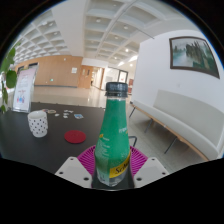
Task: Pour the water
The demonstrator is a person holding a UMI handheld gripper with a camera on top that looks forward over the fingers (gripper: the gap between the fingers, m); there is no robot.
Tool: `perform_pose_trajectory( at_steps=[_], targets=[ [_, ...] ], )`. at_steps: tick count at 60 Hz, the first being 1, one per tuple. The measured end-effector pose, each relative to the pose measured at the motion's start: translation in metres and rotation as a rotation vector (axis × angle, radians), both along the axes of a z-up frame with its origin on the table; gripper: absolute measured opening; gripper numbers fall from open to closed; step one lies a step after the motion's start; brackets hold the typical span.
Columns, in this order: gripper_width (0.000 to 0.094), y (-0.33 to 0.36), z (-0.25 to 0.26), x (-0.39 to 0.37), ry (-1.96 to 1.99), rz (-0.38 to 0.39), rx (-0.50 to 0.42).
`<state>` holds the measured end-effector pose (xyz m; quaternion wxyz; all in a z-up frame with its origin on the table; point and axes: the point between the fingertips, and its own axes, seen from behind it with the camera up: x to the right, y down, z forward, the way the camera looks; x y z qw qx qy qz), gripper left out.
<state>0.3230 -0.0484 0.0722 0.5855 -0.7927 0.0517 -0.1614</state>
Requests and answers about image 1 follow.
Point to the dark-framed landscape picture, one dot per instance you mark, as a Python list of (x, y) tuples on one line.
[(193, 55)]

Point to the small blue card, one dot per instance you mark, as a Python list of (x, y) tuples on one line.
[(78, 116)]

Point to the ceiling lights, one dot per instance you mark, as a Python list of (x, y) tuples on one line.
[(98, 20)]

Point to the green leafy plant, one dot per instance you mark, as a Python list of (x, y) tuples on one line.
[(10, 78)]

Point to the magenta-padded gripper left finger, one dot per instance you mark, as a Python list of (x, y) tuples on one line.
[(75, 170)]

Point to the white wall notice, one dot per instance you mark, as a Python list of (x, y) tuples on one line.
[(74, 70)]

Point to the black metal chair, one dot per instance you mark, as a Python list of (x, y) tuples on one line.
[(135, 140)]

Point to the green plastic drink bottle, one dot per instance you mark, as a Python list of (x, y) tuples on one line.
[(111, 133)]

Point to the glass double door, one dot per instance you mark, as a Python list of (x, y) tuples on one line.
[(115, 76)]

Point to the flat round red coaster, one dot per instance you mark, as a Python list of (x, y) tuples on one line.
[(75, 136)]

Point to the white dotted cup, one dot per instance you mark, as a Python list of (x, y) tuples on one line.
[(38, 124)]

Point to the round colourful badge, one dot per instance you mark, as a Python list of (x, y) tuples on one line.
[(52, 111), (45, 110)]

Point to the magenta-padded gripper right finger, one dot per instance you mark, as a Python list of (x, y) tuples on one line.
[(150, 170)]

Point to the long white bench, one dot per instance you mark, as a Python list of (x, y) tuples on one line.
[(186, 116)]

